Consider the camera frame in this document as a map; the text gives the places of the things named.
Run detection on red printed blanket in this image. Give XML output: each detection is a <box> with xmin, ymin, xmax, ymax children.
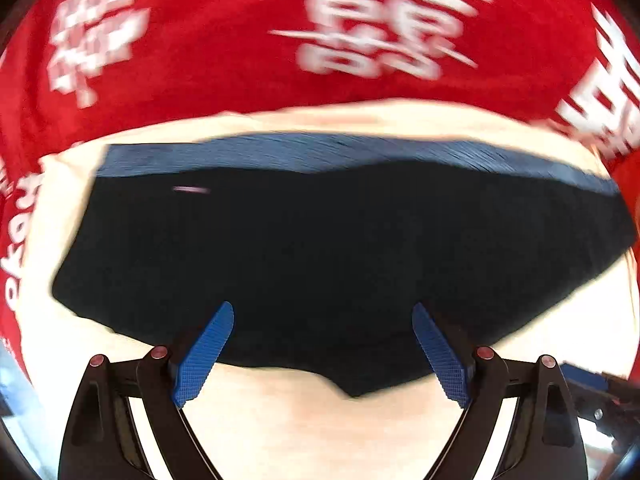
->
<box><xmin>0</xmin><ymin>0</ymin><xmax>640</xmax><ymax>361</ymax></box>

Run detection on cream towel mat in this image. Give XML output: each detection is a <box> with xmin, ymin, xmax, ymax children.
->
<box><xmin>10</xmin><ymin>102</ymin><xmax>640</xmax><ymax>480</ymax></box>

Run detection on black pants with blue waistband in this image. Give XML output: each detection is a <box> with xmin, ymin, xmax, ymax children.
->
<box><xmin>50</xmin><ymin>130</ymin><xmax>638</xmax><ymax>398</ymax></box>

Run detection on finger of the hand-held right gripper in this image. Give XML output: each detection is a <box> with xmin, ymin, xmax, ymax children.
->
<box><xmin>560</xmin><ymin>362</ymin><xmax>610</xmax><ymax>395</ymax></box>

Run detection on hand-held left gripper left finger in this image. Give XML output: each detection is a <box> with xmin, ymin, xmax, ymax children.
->
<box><xmin>59</xmin><ymin>301</ymin><xmax>236</xmax><ymax>480</ymax></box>

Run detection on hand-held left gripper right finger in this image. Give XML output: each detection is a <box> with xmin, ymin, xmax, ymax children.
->
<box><xmin>411</xmin><ymin>302</ymin><xmax>588</xmax><ymax>480</ymax></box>

